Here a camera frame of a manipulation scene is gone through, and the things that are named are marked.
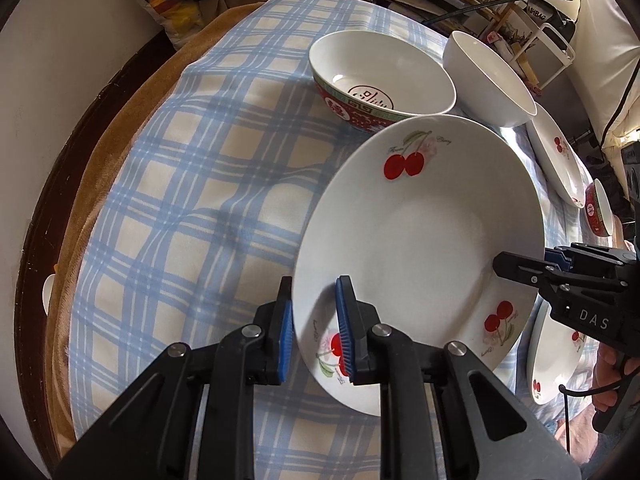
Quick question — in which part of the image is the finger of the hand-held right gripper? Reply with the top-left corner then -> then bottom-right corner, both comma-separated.
545,242 -> 640,273
492,251 -> 626,306

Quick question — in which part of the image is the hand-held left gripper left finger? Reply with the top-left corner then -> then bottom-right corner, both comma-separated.
55,275 -> 293,480

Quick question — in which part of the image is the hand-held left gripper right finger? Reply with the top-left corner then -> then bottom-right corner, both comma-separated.
335,275 -> 583,480

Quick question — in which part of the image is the white cherry print plate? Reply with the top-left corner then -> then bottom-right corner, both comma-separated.
291,114 -> 547,417
527,300 -> 588,406
525,102 -> 587,209

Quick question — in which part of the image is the plain white bowl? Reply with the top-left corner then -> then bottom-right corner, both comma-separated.
442,31 -> 538,128

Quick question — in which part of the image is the large red patterned bowl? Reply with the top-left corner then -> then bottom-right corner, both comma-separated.
308,30 -> 457,133

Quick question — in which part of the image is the person's right forearm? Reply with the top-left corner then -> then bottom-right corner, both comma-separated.
552,407 -> 603,466

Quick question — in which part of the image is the person's right hand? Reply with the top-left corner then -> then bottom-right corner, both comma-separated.
592,344 -> 623,411

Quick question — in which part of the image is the small red patterned bowl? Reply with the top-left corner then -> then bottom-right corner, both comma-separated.
584,178 -> 615,237

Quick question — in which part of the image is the blue plaid cloth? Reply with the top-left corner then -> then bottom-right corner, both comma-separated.
67,0 -> 601,480

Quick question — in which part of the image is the cream office chair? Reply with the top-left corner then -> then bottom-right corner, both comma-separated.
575,0 -> 640,151

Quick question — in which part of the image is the white rolling cart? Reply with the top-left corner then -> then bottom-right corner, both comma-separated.
520,0 -> 576,91

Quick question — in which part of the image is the dark green pole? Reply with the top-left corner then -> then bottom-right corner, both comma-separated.
422,0 -> 573,26

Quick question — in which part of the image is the clear plastic bag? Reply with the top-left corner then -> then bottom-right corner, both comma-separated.
125,0 -> 206,51

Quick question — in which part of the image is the dark wooden bed frame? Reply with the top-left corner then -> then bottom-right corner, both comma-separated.
14,30 -> 168,466

